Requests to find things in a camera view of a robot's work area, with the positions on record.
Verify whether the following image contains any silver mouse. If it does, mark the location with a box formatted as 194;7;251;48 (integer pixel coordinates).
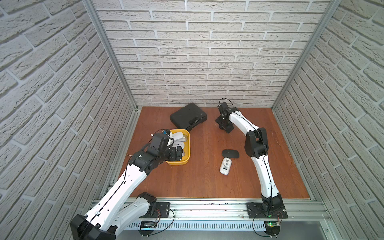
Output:
172;132;188;142

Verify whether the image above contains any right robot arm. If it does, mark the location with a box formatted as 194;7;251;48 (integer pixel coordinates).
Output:
215;102;283;215

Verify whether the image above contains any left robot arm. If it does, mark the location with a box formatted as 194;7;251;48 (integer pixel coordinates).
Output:
70;146;183;240

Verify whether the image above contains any yellow plastic storage box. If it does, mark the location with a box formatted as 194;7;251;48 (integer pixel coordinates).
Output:
166;129;191;166

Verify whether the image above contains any flat black mouse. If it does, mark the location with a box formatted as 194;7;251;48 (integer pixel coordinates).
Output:
222;149;240;159

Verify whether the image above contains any black plastic tool case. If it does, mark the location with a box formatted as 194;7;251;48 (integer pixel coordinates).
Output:
170;103;208;131

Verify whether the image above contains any left controller board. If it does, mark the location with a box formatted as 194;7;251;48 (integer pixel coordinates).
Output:
139;221;158;237

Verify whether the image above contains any controller board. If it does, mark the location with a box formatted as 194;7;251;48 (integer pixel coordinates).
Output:
264;222;281;238
139;221;158;237

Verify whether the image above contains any right controller board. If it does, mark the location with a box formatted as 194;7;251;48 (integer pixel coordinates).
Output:
264;222;281;238

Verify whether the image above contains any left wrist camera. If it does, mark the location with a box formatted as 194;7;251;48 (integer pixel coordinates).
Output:
148;130;174;158

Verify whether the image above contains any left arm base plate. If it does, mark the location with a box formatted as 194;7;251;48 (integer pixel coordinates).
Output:
143;202;170;218

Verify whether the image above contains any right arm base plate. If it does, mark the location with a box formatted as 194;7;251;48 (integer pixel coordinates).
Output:
246;202;288;219

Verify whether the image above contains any aluminium front rail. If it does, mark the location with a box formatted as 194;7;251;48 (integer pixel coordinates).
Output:
157;198;332;222

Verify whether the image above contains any aluminium corner post right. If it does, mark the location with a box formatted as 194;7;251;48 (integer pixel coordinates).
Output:
271;0;342;111

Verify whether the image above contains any aluminium corner post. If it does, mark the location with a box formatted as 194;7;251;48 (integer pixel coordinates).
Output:
83;0;138;111
271;0;342;111

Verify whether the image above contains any aluminium corner post left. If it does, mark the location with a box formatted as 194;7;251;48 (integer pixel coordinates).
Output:
83;0;138;111

